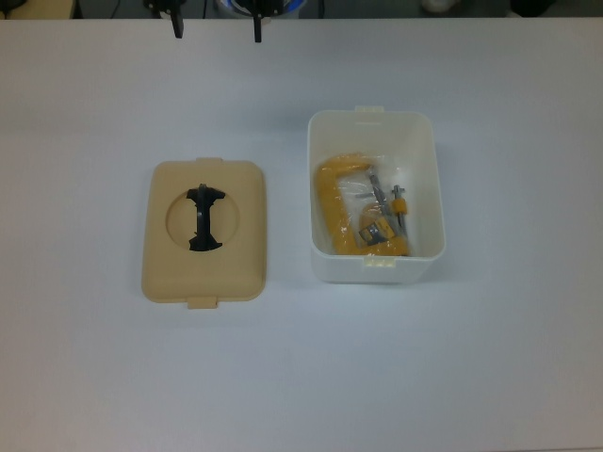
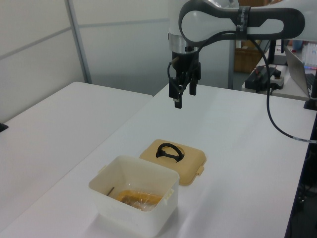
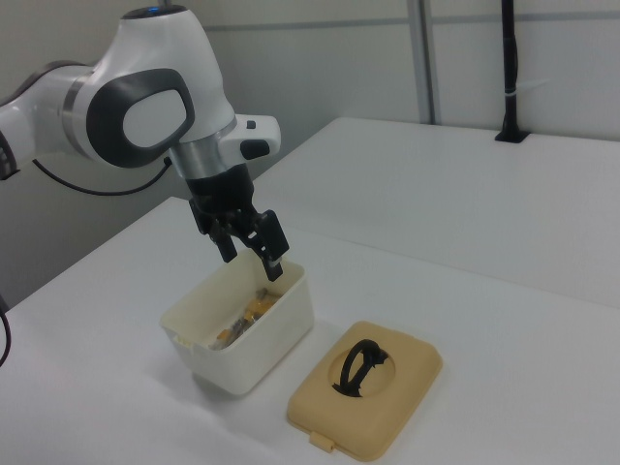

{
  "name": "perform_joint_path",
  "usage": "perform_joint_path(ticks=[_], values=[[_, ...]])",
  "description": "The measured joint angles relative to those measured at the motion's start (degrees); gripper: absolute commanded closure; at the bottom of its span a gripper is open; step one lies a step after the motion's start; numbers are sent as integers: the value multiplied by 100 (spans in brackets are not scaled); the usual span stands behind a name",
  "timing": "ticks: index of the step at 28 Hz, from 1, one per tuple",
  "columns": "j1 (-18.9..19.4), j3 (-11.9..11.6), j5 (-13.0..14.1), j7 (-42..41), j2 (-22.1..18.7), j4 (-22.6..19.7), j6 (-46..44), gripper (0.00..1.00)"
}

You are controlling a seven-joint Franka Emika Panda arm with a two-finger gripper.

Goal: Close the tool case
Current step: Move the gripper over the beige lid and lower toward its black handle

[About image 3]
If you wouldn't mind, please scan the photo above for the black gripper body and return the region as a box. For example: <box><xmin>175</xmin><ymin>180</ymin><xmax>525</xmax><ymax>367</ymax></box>
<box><xmin>185</xmin><ymin>164</ymin><xmax>259</xmax><ymax>234</ymax></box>

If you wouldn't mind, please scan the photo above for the white cable tie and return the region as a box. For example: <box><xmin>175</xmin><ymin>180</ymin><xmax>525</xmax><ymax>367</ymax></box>
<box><xmin>503</xmin><ymin>78</ymin><xmax>551</xmax><ymax>98</ymax></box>

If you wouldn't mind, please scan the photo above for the white plastic tool case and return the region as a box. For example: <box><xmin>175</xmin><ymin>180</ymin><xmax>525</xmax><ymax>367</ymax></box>
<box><xmin>159</xmin><ymin>249</ymin><xmax>315</xmax><ymax>399</ymax></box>

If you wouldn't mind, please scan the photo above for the black lid handle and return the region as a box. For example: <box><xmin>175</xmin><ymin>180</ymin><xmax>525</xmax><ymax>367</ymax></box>
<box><xmin>331</xmin><ymin>339</ymin><xmax>388</xmax><ymax>398</ymax></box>

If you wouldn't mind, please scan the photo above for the tan plastic case lid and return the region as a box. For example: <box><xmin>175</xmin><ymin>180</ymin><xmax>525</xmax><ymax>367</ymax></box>
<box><xmin>285</xmin><ymin>320</ymin><xmax>445</xmax><ymax>460</ymax></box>

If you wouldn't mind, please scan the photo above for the grey partition post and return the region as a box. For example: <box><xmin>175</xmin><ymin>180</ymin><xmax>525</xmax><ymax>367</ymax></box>
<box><xmin>410</xmin><ymin>0</ymin><xmax>440</xmax><ymax>125</ymax></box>

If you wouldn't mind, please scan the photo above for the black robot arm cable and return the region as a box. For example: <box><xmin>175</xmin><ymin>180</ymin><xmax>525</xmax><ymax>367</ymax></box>
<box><xmin>31</xmin><ymin>155</ymin><xmax>173</xmax><ymax>198</ymax></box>

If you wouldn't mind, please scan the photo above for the black clamped pole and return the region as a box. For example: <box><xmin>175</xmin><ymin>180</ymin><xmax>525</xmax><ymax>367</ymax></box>
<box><xmin>494</xmin><ymin>0</ymin><xmax>532</xmax><ymax>144</ymax></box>

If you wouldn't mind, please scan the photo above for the thin black cable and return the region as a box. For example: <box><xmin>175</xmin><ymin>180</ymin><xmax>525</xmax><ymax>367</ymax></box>
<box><xmin>0</xmin><ymin>297</ymin><xmax>11</xmax><ymax>367</ymax></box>

